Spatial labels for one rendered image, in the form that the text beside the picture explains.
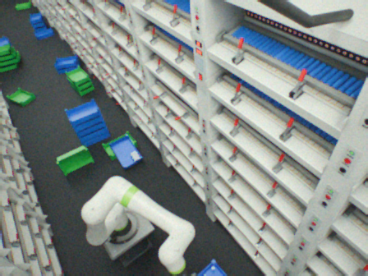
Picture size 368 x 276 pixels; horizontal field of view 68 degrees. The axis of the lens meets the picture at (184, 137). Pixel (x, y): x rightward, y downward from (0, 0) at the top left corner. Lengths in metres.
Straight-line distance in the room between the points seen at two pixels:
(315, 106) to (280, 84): 0.14
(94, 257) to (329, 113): 1.99
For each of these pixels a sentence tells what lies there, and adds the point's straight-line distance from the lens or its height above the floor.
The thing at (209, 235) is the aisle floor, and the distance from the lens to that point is 2.29.
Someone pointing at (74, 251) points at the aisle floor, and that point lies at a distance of 2.49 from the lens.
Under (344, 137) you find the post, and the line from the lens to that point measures 0.87.
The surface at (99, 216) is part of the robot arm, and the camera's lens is 1.45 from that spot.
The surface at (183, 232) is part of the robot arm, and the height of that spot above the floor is 0.83.
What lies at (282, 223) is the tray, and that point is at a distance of 1.51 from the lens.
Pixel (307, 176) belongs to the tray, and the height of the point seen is 1.18.
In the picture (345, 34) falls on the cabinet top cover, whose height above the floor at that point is 1.77.
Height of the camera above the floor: 2.09
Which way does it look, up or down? 46 degrees down
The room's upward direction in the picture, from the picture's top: 8 degrees counter-clockwise
